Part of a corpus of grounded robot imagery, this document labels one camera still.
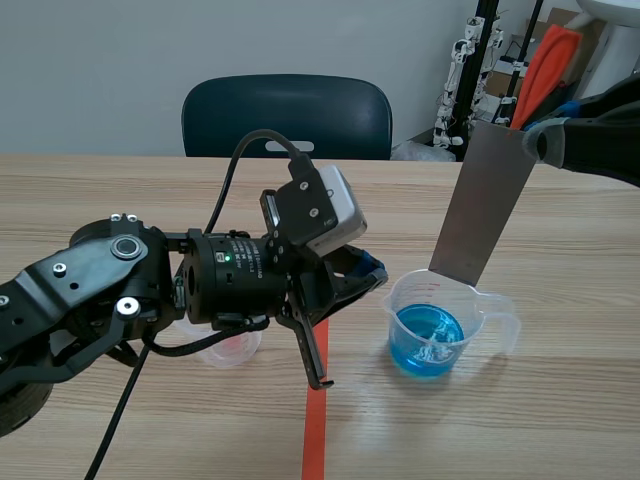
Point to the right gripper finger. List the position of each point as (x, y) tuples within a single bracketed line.
[(590, 145), (615, 97)]

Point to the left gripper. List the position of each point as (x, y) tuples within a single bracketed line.
[(235, 280)]

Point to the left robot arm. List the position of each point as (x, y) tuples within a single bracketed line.
[(75, 280)]

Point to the clear beaker with blue liquid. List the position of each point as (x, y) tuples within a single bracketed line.
[(425, 345)]

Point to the thin black metal rod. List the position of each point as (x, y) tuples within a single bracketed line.
[(525, 55)]

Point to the brown cardboard box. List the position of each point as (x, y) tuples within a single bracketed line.
[(501, 85)]

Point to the crumpled clear plastic bag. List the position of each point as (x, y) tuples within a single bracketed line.
[(422, 151)]

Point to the empty clear plastic beaker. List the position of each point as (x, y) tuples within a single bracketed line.
[(235, 352)]

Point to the small white robot figure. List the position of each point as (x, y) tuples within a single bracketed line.
[(457, 60)]

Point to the dark blue chair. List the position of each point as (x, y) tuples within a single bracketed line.
[(285, 115)]

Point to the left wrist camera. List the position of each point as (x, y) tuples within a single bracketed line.
[(345, 210)]

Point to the thick black metal rail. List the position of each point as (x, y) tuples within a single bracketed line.
[(484, 50)]

